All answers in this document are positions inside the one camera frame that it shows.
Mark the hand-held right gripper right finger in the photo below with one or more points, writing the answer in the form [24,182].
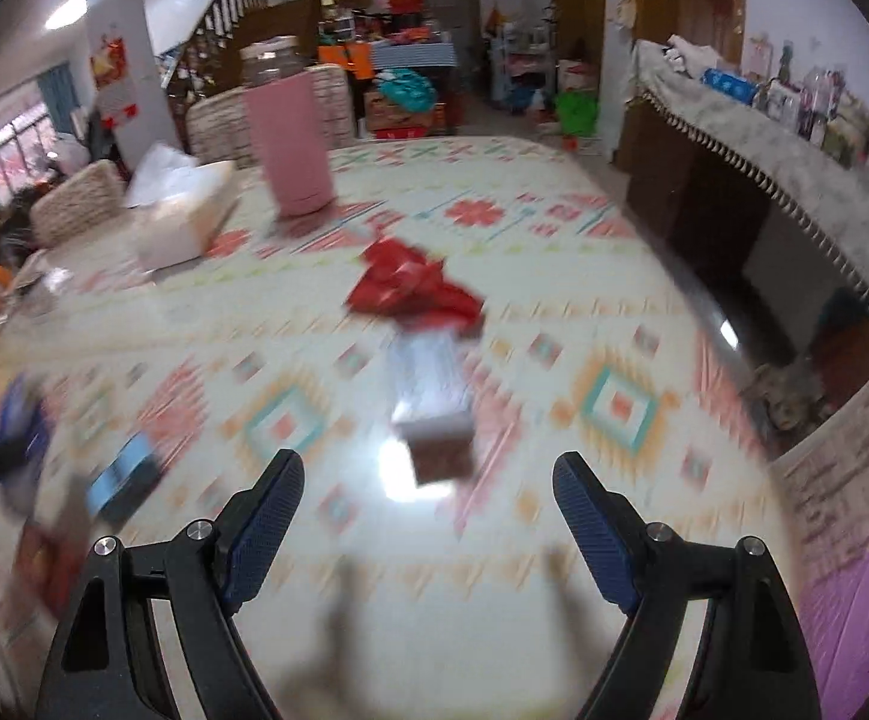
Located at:
[599,532]

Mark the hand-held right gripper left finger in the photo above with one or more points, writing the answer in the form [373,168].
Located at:
[262,532]

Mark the blue tissue packet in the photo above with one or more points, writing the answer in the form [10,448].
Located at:
[22,412]

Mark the red cigarette box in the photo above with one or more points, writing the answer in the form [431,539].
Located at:
[52,566]

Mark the silver and brown carton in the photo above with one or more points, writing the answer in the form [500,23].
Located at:
[430,390]

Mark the small blue white box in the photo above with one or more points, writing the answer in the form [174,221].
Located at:
[123,476]

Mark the patterned tablecloth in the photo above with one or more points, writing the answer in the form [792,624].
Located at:
[524,292]

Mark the woven fabric dining chair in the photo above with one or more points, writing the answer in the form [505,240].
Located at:
[78,202]
[217,116]
[846,450]

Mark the crumpled red wrapper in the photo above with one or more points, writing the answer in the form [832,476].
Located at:
[412,289]

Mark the white tissue box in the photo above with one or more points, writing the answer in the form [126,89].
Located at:
[179,217]

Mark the window with red decorations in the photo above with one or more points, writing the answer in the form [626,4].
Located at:
[18,142]

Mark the dark wooden sideboard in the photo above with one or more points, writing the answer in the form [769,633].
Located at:
[704,210]

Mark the pink thermos bottle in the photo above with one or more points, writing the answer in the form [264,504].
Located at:
[292,150]

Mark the teal curtain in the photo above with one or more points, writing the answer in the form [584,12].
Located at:
[58,97]

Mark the green plastic bag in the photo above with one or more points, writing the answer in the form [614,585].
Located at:
[578,114]

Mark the leaf print sideboard cloth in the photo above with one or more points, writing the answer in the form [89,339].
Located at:
[779,142]

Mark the blue tissue pack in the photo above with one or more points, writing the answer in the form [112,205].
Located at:
[730,85]

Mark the teal plastic bag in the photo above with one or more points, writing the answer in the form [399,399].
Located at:
[408,88]

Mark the white storage rack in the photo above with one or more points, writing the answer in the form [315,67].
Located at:
[520,64]

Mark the cluster of bottles and jars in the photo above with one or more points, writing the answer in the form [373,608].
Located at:
[831,109]

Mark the white cloth bundle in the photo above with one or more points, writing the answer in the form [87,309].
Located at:
[689,56]

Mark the cluttered table blue cloth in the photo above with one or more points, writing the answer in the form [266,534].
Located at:
[412,52]

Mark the wooden staircase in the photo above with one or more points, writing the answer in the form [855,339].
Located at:
[217,7]

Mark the wooden door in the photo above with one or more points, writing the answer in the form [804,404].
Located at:
[708,0]

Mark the dark brown door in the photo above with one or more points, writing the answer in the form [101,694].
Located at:
[445,7]

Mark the red wall calendar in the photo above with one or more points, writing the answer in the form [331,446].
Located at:
[115,79]

